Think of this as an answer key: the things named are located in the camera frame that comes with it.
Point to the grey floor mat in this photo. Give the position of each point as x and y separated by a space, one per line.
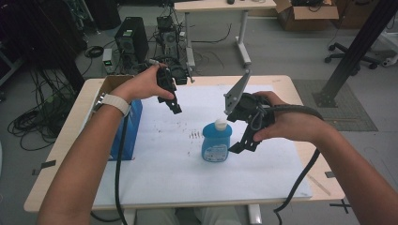
344 115

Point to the person's left hand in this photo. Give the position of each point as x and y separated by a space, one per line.
142 84

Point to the black metal stand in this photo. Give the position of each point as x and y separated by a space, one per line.
353 53

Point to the person's right hand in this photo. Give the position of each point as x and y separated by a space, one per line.
291 125

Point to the white table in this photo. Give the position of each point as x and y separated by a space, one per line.
219 5

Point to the white foam mat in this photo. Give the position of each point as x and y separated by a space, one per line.
175 181

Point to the black computer tower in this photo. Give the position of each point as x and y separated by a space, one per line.
131 39

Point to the black tape cross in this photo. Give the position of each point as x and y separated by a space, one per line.
341 205

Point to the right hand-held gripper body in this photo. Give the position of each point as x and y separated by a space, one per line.
247 108

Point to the small grey power unit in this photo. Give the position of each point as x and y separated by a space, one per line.
107 61

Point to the blue bottle with white cap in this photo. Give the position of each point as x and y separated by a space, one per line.
216 143

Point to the black office chair base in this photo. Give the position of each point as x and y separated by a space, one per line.
347 54

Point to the black tape strip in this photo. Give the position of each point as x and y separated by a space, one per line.
43 167
329 174

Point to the blue cardboard box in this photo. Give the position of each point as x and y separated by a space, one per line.
128 137

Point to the open computer case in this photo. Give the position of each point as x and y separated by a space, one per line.
169 37

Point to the brown cardboard box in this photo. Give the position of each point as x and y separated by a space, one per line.
306 15

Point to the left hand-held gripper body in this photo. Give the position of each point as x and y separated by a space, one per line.
165 79

